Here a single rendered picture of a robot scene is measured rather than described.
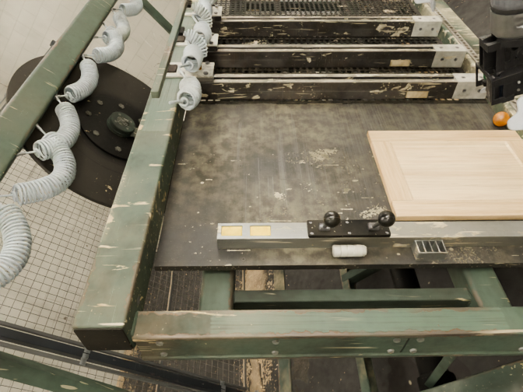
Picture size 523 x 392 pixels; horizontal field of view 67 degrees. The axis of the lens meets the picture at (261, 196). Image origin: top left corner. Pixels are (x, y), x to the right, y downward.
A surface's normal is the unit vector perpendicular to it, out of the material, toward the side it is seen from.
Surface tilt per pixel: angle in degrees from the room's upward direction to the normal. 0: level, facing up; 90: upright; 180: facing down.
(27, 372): 97
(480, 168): 50
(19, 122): 90
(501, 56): 90
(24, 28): 90
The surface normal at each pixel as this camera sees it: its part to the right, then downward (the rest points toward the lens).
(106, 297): 0.00, -0.70
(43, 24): 0.04, 0.69
